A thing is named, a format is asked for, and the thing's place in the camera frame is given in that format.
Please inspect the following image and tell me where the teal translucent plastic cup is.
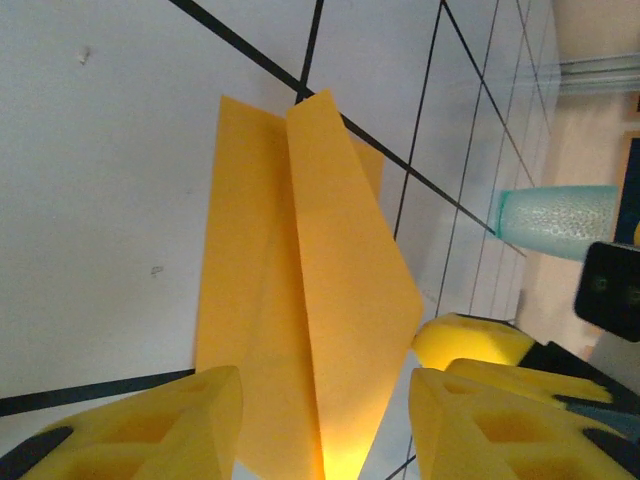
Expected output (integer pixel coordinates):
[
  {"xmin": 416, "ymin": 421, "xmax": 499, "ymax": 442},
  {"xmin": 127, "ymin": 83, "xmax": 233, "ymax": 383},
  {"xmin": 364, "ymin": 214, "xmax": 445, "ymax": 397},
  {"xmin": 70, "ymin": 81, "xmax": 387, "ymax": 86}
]
[{"xmin": 494, "ymin": 184, "xmax": 621, "ymax": 262}]

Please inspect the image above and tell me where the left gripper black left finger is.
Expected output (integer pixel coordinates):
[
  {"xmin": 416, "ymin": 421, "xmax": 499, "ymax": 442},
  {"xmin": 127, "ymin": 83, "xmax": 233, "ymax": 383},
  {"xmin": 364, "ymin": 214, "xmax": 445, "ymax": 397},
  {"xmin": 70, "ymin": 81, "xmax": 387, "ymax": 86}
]
[{"xmin": 0, "ymin": 364, "xmax": 245, "ymax": 480}]

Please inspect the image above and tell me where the yellow cloth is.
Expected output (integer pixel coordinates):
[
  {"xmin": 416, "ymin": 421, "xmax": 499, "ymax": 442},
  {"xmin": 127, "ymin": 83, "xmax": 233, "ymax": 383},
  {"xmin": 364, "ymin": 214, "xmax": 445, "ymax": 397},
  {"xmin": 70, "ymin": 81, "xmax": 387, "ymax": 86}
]
[{"xmin": 193, "ymin": 88, "xmax": 425, "ymax": 480}]

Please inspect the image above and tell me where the aluminium frame post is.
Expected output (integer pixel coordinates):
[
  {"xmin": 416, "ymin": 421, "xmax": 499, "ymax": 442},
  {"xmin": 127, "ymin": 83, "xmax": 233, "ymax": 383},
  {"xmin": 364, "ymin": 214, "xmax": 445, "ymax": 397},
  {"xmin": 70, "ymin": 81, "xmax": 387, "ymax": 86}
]
[{"xmin": 555, "ymin": 53, "xmax": 640, "ymax": 97}]

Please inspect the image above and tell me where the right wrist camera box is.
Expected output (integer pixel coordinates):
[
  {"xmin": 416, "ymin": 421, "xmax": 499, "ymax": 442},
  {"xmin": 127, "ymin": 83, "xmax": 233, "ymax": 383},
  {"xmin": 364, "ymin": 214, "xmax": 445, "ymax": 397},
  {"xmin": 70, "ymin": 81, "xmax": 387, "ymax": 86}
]
[{"xmin": 572, "ymin": 240, "xmax": 640, "ymax": 344}]

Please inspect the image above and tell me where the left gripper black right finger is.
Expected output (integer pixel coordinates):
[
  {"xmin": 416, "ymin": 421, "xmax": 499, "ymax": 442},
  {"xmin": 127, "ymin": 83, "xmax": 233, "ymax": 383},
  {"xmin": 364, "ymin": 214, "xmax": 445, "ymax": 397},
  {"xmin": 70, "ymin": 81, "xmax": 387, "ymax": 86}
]
[{"xmin": 408, "ymin": 367, "xmax": 640, "ymax": 480}]

